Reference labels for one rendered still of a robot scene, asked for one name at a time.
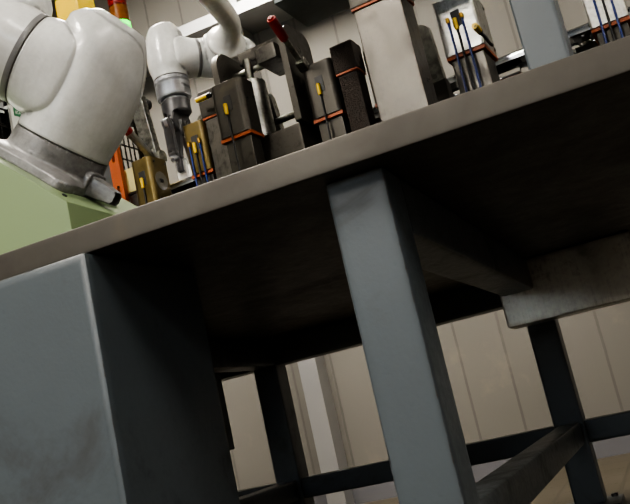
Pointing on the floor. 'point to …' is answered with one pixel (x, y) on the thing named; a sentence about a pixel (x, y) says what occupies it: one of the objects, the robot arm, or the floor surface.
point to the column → (99, 388)
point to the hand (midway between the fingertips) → (189, 175)
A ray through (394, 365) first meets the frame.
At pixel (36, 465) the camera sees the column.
